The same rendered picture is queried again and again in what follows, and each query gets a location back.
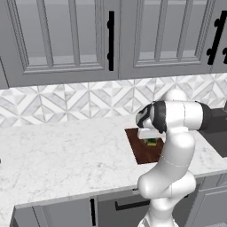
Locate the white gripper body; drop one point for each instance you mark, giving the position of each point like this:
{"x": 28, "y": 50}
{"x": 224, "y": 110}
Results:
{"x": 147, "y": 134}

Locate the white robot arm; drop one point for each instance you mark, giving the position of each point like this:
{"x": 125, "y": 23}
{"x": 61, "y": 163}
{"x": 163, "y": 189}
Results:
{"x": 174, "y": 147}

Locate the dark brown cutting board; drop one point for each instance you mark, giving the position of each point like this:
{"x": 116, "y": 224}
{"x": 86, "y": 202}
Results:
{"x": 144, "y": 153}

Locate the dark grey drawer front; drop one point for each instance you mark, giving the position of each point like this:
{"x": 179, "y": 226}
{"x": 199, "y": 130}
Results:
{"x": 124, "y": 215}

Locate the grey lower cupboard door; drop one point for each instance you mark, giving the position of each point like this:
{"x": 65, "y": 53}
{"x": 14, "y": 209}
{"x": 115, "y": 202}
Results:
{"x": 59, "y": 214}
{"x": 208, "y": 204}

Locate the wide grey upper cupboard door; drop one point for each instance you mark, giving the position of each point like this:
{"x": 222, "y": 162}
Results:
{"x": 62, "y": 41}

